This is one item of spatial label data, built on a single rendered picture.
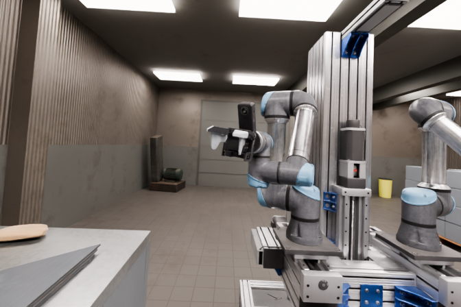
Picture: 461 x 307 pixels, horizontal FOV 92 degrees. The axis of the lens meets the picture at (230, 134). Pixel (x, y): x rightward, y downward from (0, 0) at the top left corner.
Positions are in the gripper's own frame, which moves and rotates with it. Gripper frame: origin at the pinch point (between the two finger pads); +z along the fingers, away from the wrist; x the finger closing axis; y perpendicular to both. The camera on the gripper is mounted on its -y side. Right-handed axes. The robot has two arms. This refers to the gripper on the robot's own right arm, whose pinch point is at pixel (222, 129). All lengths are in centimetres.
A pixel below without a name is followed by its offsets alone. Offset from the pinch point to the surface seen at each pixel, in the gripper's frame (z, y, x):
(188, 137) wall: -583, 44, 430
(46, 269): 12, 44, 37
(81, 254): 3, 44, 38
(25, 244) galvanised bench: 6, 50, 63
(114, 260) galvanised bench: -3, 45, 30
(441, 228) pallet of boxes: -425, 94, -197
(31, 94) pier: -83, -3, 291
